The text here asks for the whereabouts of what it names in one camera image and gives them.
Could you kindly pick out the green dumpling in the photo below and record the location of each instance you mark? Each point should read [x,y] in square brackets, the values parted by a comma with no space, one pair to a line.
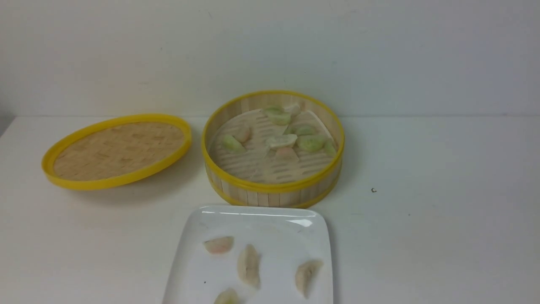
[277,115]
[311,143]
[228,296]
[232,145]
[301,130]

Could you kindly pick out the white square plate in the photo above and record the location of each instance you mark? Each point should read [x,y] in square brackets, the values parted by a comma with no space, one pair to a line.
[284,238]

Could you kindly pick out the pinkish dumpling on plate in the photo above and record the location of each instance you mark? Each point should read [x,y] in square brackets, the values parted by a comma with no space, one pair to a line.
[219,245]

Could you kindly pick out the white dumpling on plate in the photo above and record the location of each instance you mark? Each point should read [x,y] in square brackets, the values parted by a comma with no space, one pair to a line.
[248,266]

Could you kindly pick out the yellow rimmed bamboo steamer basket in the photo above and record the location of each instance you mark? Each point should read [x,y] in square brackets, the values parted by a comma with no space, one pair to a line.
[256,178]

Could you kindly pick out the pinkish dumpling centre front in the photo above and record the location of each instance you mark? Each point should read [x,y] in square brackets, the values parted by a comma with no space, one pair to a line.
[286,154]

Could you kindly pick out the pinkish dumpling left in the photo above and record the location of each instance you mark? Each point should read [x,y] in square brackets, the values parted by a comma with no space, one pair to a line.
[243,134]

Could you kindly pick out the green dumpling back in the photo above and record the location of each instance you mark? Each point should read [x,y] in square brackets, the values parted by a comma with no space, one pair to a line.
[277,115]

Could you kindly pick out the white dumpling back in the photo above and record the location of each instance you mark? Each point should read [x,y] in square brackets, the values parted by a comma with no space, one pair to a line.
[293,109]

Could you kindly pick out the yellow rimmed bamboo steamer lid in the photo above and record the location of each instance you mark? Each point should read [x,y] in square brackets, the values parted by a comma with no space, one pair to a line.
[117,151]

